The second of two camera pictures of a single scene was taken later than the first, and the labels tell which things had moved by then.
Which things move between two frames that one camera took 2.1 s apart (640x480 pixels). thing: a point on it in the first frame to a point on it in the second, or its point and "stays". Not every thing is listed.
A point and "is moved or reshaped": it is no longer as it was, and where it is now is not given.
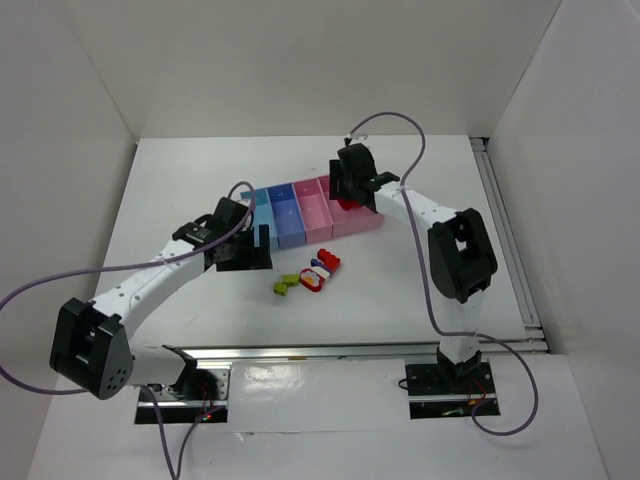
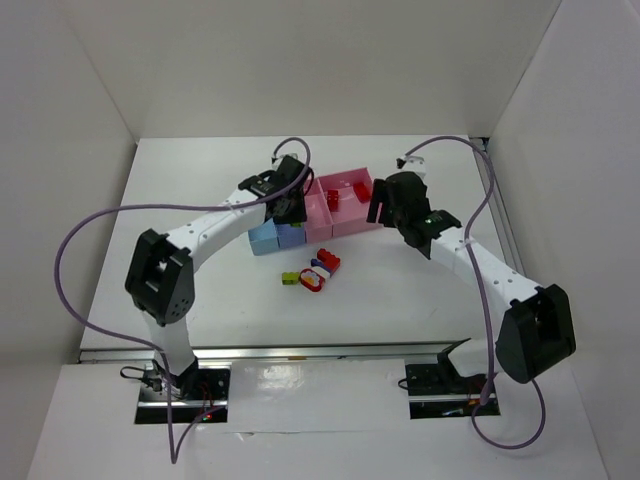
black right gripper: x=343 y=185 to x=383 y=201
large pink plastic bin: x=347 y=221 stays
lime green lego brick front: x=280 y=288 to x=290 y=278
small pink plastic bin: x=314 y=211 stays
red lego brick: x=349 y=204 is moved or reshaped
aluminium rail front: x=378 y=351 stays
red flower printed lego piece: x=311 y=280 stays
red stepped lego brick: x=329 y=261 stays
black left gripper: x=245 y=256 to x=289 y=211
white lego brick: x=321 y=271 stays
